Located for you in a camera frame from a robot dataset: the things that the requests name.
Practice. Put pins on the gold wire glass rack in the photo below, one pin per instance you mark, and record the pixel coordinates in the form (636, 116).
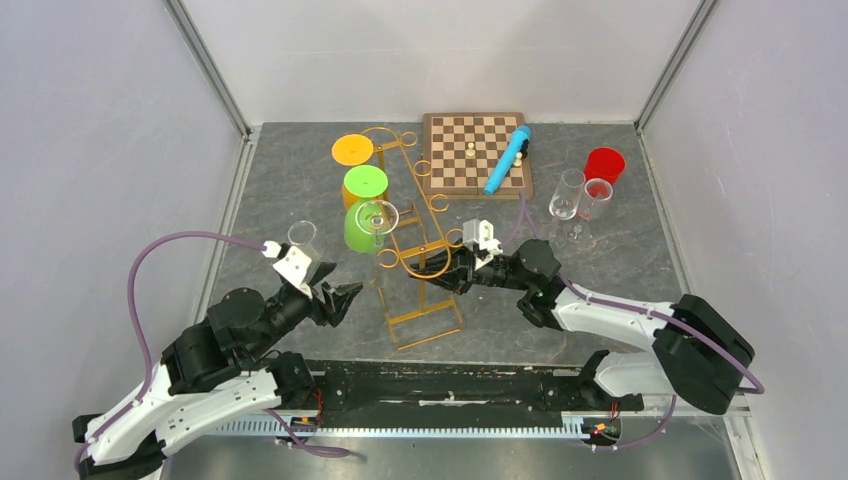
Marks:
(417, 243)

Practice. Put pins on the wooden chessboard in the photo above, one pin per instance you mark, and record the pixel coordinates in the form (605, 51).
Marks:
(455, 176)

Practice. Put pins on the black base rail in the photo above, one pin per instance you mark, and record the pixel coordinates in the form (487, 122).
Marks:
(413, 395)

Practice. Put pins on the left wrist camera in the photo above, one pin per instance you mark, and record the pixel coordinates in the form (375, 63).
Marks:
(299, 270)

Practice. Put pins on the green plastic wine glass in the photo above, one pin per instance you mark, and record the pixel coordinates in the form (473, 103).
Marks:
(379, 187)

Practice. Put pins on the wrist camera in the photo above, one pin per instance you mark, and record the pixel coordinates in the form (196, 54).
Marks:
(299, 270)
(478, 237)

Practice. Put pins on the clear wine glass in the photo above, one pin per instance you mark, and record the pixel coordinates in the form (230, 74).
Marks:
(375, 221)
(305, 235)
(595, 199)
(563, 206)

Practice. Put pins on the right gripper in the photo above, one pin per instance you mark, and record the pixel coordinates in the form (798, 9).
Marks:
(454, 268)

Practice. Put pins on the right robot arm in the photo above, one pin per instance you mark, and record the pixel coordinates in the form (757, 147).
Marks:
(685, 347)

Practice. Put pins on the blue cylinder tube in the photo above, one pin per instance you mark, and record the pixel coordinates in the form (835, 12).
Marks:
(521, 135)

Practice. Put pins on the orange plastic wine glass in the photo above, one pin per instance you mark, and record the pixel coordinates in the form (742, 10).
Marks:
(353, 151)

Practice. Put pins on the red plastic wine glass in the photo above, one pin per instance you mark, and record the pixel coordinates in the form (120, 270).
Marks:
(606, 164)

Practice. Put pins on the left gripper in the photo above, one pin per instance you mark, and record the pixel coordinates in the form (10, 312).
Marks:
(339, 296)

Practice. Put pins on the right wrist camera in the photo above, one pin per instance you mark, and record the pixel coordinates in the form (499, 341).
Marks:
(478, 237)

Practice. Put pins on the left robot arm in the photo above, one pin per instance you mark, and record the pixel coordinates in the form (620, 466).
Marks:
(215, 372)

